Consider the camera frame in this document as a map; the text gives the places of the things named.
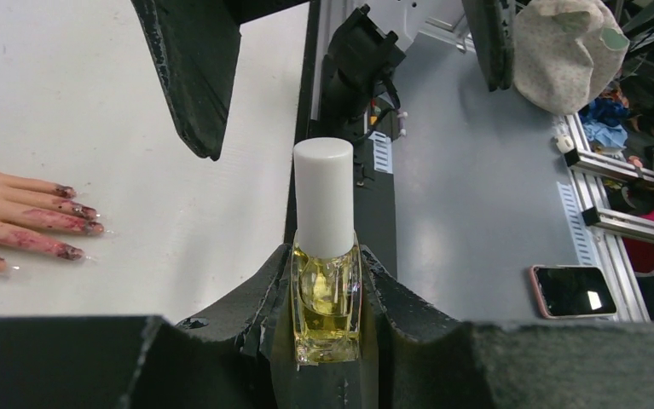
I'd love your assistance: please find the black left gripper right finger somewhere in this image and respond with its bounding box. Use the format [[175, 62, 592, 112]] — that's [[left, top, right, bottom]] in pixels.
[[360, 246, 654, 408]]

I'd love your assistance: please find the white nail polish cap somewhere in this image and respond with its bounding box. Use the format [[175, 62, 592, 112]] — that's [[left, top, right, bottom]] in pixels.
[[293, 137, 355, 258]]

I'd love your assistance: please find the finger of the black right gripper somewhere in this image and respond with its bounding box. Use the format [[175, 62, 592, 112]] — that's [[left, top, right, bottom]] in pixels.
[[462, 0, 516, 92], [131, 0, 298, 161]]

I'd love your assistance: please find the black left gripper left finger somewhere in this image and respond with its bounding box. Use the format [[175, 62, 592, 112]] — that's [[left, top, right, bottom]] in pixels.
[[0, 245, 291, 408]]

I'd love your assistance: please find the beige floral cloth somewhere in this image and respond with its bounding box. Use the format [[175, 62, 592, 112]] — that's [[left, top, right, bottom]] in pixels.
[[512, 0, 630, 115]]

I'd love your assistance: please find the yellow nail polish bottle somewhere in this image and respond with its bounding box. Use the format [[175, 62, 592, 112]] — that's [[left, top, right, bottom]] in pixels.
[[290, 239, 362, 366]]

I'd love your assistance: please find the mannequin hand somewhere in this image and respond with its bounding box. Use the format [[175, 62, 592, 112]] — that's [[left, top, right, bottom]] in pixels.
[[0, 172, 106, 261]]

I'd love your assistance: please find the pink smartphone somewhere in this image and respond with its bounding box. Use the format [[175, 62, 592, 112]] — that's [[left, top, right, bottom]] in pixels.
[[528, 265, 617, 320]]

